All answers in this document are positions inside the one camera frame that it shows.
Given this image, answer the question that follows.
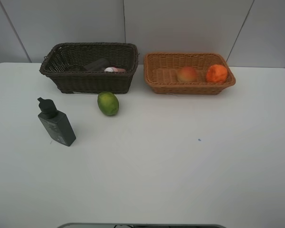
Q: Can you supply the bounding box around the pink squeeze bottle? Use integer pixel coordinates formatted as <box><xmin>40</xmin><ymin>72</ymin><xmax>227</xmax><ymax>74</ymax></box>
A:
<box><xmin>104</xmin><ymin>67</ymin><xmax>126</xmax><ymax>73</ymax></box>

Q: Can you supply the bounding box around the green lime fruit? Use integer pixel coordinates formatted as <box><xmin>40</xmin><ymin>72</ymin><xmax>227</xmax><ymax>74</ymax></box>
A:
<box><xmin>97</xmin><ymin>92</ymin><xmax>119</xmax><ymax>116</ymax></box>

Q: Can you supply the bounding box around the red yellow peach fruit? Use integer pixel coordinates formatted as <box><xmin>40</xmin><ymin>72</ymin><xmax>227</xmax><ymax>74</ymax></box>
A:
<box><xmin>177</xmin><ymin>66</ymin><xmax>198</xmax><ymax>83</ymax></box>

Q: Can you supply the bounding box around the dark green pump bottle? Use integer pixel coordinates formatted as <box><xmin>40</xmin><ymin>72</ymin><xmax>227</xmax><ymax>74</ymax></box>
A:
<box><xmin>38</xmin><ymin>97</ymin><xmax>76</xmax><ymax>147</ymax></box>

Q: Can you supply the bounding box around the orange mandarin fruit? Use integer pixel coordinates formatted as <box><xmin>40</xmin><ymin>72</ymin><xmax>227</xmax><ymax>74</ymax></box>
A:
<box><xmin>206</xmin><ymin>65</ymin><xmax>228</xmax><ymax>83</ymax></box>

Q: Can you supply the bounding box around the dark brown wicker basket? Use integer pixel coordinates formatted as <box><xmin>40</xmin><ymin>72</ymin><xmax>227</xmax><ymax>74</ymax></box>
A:
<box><xmin>39</xmin><ymin>42</ymin><xmax>138</xmax><ymax>94</ymax></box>

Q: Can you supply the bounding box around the pink translucent plastic cup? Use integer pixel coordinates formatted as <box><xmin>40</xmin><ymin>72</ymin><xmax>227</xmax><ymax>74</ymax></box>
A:
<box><xmin>80</xmin><ymin>58</ymin><xmax>111</xmax><ymax>72</ymax></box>

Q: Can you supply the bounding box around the orange wicker basket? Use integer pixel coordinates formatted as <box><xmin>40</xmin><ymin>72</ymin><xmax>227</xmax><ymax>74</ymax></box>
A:
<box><xmin>144</xmin><ymin>52</ymin><xmax>236</xmax><ymax>95</ymax></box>

